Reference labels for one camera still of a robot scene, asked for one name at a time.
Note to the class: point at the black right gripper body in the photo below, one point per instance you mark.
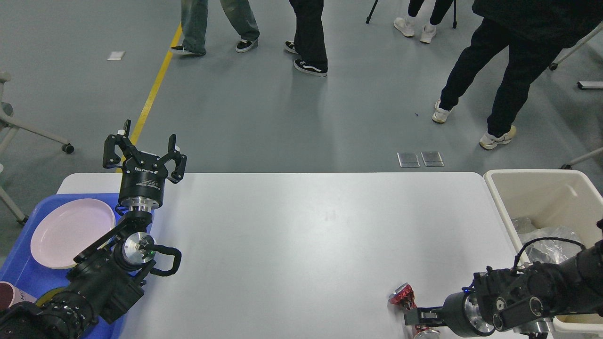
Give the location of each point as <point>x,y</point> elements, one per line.
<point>461,313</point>

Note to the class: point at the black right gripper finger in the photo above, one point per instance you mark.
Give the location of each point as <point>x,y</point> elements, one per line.
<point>428,320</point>
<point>426,312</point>

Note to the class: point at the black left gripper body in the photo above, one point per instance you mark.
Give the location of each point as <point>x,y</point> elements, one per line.
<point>142,184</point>

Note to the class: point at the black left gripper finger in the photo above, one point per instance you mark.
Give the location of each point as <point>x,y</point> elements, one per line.
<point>119,152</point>
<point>173,164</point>

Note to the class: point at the crushed red can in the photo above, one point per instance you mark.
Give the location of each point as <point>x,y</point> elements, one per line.
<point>404,298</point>

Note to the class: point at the pink plate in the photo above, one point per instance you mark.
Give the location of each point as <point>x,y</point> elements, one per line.
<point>67,230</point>

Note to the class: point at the foil tray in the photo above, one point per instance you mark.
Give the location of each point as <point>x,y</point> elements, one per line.
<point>523,225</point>
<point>551,251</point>

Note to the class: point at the dark blue mug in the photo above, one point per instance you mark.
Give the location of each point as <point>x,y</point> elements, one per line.
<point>45,298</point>

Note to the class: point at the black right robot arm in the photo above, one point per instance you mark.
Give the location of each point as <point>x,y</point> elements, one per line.
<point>523,298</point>

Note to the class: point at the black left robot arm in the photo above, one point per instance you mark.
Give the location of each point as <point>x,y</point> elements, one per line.
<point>108,277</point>

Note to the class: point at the white paper on floor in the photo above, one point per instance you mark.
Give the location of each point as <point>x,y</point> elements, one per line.
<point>116,56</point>

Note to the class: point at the white chair base left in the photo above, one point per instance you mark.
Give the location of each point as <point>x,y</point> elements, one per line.
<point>13,125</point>

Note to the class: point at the blue plastic tray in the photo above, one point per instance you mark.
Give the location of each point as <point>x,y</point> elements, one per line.
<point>24,272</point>

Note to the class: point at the right metal floor plate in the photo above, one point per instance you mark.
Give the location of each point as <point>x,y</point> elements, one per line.
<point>432,159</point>

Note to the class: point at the metal floor plate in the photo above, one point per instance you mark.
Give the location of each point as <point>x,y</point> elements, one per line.
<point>432,159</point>
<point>408,160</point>

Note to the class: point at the left metal floor plate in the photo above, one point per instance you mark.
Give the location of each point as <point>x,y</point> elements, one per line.
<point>408,160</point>

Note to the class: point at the beige plastic bin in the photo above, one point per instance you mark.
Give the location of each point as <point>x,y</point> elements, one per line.
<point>548,198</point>

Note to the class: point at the pink mug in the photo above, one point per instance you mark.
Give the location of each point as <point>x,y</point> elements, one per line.
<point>11,295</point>

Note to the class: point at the person in grey jeans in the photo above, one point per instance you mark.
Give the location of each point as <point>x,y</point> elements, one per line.
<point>194,18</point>

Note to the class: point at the white bar on floor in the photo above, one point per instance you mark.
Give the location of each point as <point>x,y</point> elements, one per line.
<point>590,85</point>

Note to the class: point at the white chair leg right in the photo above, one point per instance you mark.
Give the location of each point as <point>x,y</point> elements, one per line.
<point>566,53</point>

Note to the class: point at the person in black pants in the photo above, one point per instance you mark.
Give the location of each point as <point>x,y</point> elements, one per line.
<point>535,32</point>

